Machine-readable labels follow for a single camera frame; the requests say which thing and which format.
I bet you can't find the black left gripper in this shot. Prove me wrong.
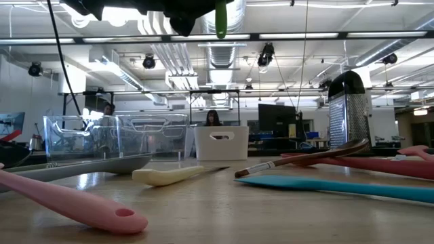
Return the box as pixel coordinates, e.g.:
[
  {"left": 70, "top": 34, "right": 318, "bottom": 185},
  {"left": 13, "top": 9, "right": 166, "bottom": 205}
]
[{"left": 60, "top": 0, "right": 235, "bottom": 37}]

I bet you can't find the green silicone spatula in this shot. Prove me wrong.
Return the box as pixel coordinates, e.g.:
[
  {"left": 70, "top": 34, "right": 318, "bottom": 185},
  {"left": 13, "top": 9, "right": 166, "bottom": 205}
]
[{"left": 214, "top": 0, "right": 229, "bottom": 40}]

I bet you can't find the grey plastic spoon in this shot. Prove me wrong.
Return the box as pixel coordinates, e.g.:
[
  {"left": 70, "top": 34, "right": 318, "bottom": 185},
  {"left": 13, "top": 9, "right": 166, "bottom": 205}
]
[{"left": 0, "top": 154, "right": 154, "bottom": 195}]

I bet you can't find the light wooden fork spatula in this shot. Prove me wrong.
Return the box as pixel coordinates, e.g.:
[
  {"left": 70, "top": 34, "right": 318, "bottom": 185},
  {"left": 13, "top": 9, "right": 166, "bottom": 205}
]
[{"left": 5, "top": 161, "right": 68, "bottom": 172}]

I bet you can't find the pink silicone spatula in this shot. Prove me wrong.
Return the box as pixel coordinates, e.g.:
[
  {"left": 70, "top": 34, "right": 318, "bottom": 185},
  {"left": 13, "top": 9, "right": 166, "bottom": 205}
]
[{"left": 0, "top": 162, "right": 149, "bottom": 236}]

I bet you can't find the teal silicone spatula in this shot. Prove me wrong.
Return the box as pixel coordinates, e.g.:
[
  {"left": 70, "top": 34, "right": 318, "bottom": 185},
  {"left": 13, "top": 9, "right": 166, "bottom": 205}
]
[{"left": 233, "top": 175, "right": 434, "bottom": 205}]

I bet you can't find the black plastic spoon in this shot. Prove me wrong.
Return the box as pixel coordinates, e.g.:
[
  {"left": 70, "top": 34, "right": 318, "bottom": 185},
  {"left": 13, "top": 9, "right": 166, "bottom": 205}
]
[{"left": 0, "top": 140, "right": 32, "bottom": 169}]

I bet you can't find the dark red slotted spoon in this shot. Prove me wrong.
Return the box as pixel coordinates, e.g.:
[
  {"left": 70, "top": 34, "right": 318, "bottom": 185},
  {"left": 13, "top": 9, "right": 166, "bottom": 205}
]
[{"left": 280, "top": 152, "right": 434, "bottom": 181}]

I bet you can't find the black ceiling spotlight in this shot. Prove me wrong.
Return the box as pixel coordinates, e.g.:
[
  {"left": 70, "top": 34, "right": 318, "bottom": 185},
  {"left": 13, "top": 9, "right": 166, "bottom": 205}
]
[
  {"left": 27, "top": 61, "right": 44, "bottom": 78},
  {"left": 382, "top": 52, "right": 399, "bottom": 66},
  {"left": 256, "top": 42, "right": 276, "bottom": 68},
  {"left": 142, "top": 54, "right": 157, "bottom": 70}
]

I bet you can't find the clear plastic bin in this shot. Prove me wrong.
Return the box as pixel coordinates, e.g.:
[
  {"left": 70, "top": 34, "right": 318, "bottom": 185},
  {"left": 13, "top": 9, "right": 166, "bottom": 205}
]
[
  {"left": 116, "top": 113, "right": 190, "bottom": 162},
  {"left": 43, "top": 115, "right": 120, "bottom": 164}
]

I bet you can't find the white plastic bin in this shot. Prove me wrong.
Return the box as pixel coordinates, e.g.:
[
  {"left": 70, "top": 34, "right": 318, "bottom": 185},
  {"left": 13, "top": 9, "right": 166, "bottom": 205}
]
[{"left": 194, "top": 125, "right": 250, "bottom": 161}]

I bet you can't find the black computer monitor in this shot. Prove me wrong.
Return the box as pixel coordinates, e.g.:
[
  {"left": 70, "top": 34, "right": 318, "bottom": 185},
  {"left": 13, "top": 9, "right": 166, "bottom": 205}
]
[{"left": 257, "top": 103, "right": 297, "bottom": 138}]

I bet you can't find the metal kettle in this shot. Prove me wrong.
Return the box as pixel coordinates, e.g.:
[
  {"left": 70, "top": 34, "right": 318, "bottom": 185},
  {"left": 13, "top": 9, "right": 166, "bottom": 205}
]
[{"left": 29, "top": 134, "right": 45, "bottom": 152}]

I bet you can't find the lit computer monitor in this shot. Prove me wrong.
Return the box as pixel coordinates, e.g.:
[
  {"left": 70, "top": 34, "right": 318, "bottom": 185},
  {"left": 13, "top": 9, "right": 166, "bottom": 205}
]
[{"left": 0, "top": 111, "right": 26, "bottom": 136}]

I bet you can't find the red slanted bar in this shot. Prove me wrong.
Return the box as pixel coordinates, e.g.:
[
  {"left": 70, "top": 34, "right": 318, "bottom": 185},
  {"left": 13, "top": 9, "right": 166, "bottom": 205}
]
[{"left": 0, "top": 129, "right": 22, "bottom": 142}]

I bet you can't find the black ceiling light rail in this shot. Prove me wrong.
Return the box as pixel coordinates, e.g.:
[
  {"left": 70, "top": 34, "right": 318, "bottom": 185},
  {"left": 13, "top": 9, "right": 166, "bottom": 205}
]
[{"left": 0, "top": 30, "right": 434, "bottom": 45}]

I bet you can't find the silver air duct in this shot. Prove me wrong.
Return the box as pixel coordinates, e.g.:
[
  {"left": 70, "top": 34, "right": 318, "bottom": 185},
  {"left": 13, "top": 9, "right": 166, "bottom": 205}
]
[{"left": 199, "top": 0, "right": 248, "bottom": 68}]

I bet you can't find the black metal workstation frame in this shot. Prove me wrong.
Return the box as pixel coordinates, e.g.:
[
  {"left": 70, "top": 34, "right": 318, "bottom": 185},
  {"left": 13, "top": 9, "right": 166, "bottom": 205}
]
[{"left": 62, "top": 89, "right": 241, "bottom": 127}]

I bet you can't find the thin hanging cable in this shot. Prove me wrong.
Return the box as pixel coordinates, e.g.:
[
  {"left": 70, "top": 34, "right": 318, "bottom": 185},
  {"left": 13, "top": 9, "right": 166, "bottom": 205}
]
[{"left": 295, "top": 0, "right": 310, "bottom": 113}]

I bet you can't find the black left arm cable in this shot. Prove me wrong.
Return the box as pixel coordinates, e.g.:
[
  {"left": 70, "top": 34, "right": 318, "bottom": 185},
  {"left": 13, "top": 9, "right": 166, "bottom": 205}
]
[{"left": 46, "top": 0, "right": 84, "bottom": 118}]

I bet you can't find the black metal table frame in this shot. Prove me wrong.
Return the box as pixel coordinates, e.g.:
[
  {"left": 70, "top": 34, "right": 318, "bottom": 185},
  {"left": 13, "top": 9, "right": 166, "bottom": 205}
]
[{"left": 248, "top": 147, "right": 434, "bottom": 159}]

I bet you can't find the metal box grater black handle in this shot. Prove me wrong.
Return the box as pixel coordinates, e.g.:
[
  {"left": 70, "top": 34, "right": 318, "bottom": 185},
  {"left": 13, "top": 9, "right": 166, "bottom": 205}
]
[{"left": 328, "top": 70, "right": 373, "bottom": 152}]

